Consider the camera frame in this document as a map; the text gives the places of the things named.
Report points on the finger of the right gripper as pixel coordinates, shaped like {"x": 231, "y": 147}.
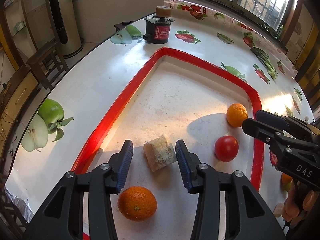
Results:
{"x": 260, "y": 130}
{"x": 272, "y": 120}

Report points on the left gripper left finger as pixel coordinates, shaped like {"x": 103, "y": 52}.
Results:
{"x": 60, "y": 215}

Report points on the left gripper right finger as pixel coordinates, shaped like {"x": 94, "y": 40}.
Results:
{"x": 247, "y": 214}

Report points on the beige sugarcane chunk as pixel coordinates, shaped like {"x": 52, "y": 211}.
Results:
{"x": 159, "y": 152}
{"x": 277, "y": 212}

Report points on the orange mid table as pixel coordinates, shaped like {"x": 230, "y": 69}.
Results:
{"x": 236, "y": 114}

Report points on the red tomato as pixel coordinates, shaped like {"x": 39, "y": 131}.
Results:
{"x": 226, "y": 148}

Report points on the orange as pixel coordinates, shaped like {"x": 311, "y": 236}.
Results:
{"x": 137, "y": 204}
{"x": 285, "y": 179}

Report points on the green grape fruit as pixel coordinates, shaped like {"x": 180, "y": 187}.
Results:
{"x": 287, "y": 186}

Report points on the person's right hand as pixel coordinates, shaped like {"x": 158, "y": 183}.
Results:
{"x": 300, "y": 206}

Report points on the green vegetable bunch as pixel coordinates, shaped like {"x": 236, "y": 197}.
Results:
{"x": 263, "y": 57}

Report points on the red rimmed white tray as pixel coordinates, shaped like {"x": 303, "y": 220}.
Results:
{"x": 186, "y": 98}

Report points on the fruit print tablecloth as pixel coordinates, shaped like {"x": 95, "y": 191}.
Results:
{"x": 88, "y": 91}

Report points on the black motor with red label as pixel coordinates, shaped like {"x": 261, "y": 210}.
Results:
{"x": 158, "y": 26}

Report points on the wooden stool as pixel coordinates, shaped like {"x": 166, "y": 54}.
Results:
{"x": 48, "y": 63}

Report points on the standing air conditioner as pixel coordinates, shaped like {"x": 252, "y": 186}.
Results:
{"x": 62, "y": 18}

